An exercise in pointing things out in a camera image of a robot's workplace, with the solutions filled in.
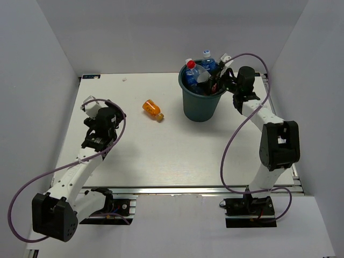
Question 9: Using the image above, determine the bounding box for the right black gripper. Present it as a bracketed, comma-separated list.
[197, 67, 241, 96]

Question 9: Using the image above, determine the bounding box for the red label water bottle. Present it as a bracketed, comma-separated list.
[187, 60, 213, 96]

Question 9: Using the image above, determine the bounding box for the blue label bottle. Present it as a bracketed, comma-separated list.
[201, 50, 217, 74]
[185, 59, 199, 94]

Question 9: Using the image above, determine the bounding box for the orange juice bottle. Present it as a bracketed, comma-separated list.
[142, 99, 164, 122]

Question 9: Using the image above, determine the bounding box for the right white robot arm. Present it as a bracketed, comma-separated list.
[218, 66, 300, 214]

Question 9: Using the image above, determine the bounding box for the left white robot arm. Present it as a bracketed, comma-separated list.
[32, 97, 126, 242]

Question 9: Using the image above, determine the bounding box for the dark green plastic bin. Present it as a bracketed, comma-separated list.
[178, 64, 225, 122]

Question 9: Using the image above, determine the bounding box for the left black logo sticker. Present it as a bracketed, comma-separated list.
[81, 74, 101, 80]

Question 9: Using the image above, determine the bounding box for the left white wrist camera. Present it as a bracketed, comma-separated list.
[80, 101, 102, 119]

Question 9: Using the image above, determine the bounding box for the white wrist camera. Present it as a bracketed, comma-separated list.
[80, 101, 102, 119]
[219, 53, 233, 77]

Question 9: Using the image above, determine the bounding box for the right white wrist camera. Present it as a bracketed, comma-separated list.
[219, 53, 233, 77]

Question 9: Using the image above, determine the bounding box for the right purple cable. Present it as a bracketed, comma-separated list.
[219, 52, 293, 223]

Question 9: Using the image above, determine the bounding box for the aluminium table frame rail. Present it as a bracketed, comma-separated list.
[80, 185, 304, 195]

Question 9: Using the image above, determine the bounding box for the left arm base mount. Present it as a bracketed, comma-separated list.
[80, 194, 136, 226]

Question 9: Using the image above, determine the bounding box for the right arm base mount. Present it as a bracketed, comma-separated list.
[219, 195, 277, 228]

